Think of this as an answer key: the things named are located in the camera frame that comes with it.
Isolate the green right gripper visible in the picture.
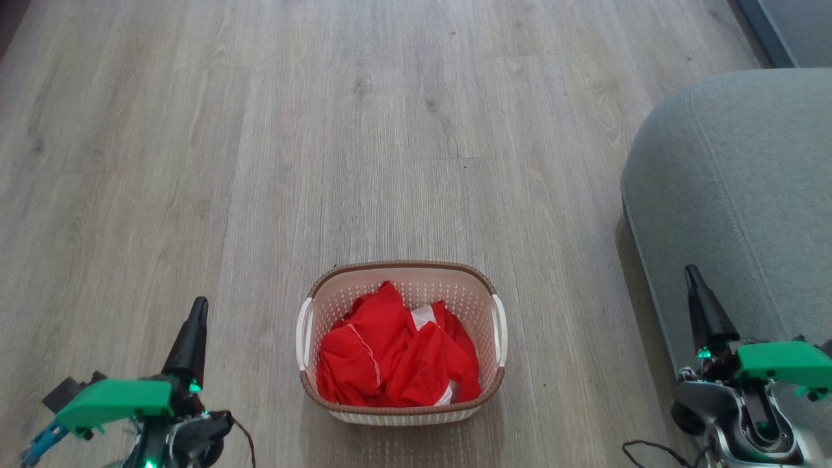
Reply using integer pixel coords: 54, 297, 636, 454
684, 265, 832, 401

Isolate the blue-grey furniture piece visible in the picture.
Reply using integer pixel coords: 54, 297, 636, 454
740, 0, 832, 69

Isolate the cream laundry basket brown rim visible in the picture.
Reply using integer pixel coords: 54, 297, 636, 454
296, 261, 508, 426

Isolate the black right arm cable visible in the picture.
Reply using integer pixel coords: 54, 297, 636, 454
622, 440, 712, 468

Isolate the grey fabric sofa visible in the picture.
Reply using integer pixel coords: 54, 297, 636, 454
619, 68, 832, 468

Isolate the red garment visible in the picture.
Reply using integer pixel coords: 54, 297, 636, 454
317, 281, 482, 408

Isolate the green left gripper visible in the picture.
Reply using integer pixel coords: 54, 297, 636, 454
55, 296, 210, 435

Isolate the blue left camera connector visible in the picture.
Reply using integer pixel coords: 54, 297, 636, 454
19, 419, 70, 466

